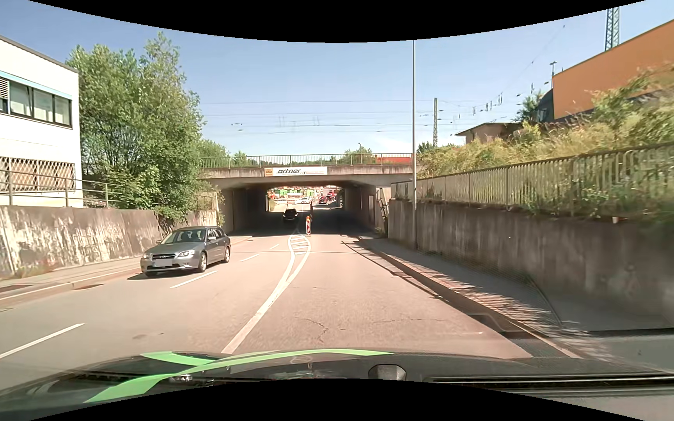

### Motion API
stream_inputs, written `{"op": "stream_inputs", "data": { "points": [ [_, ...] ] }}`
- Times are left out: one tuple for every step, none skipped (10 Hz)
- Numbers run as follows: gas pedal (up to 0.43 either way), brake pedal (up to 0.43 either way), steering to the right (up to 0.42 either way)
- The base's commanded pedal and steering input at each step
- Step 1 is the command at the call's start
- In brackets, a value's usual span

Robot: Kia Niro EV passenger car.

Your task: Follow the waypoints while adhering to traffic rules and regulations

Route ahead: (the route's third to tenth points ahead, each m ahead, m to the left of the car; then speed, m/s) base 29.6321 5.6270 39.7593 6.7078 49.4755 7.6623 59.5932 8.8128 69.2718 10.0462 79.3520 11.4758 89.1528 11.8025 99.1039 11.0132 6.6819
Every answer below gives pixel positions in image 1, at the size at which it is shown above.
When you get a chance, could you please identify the orange building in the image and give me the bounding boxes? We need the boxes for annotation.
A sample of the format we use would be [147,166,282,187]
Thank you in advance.
[551,7,674,121]

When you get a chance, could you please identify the metal railing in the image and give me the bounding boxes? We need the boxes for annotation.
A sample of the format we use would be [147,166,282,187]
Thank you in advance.
[0,164,124,209]

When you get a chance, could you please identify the grey asphalt road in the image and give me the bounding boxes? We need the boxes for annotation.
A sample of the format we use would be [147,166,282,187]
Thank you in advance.
[0,202,548,398]

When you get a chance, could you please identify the grey pavement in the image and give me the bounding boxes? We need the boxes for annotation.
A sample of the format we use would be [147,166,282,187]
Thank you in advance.
[0,235,253,319]
[343,235,674,375]

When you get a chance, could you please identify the concrete wall with metal railing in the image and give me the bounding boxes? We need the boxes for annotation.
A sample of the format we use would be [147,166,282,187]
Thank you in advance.
[387,138,674,328]

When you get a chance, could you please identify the concrete retaining wall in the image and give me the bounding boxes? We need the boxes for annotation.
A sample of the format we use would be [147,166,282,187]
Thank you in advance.
[0,205,219,287]

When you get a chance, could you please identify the white building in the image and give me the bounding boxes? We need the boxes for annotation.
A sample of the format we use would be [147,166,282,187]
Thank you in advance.
[0,7,84,208]

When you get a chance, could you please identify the overhead wires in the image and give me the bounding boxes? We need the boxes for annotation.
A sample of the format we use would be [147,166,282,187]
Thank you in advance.
[199,23,569,136]

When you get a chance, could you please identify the overgrown bushes and grass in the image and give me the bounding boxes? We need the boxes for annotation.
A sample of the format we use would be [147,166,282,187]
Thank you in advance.
[416,58,674,235]

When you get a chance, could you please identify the large green tree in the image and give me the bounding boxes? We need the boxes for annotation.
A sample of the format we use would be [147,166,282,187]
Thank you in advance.
[66,32,221,236]

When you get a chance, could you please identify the tall grey lamp post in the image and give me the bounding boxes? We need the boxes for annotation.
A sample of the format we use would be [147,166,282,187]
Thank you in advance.
[411,40,418,251]

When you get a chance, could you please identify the low beige building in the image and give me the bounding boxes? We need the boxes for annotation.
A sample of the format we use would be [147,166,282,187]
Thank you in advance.
[454,122,525,145]

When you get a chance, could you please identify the grey estate car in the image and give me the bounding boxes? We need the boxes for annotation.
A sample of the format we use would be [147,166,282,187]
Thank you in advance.
[140,226,232,278]

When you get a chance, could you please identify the car's own bonnet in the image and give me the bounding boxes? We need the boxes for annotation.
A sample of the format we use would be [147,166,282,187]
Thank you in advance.
[0,348,674,419]

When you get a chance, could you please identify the lattice pylon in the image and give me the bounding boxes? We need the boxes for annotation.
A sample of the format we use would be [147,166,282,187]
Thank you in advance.
[604,7,621,51]

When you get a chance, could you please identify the road markings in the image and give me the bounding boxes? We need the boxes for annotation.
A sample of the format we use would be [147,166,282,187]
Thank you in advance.
[0,233,312,375]

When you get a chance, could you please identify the concrete bridge with railing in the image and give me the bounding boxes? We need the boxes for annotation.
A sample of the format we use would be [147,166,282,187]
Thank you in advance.
[199,152,415,236]

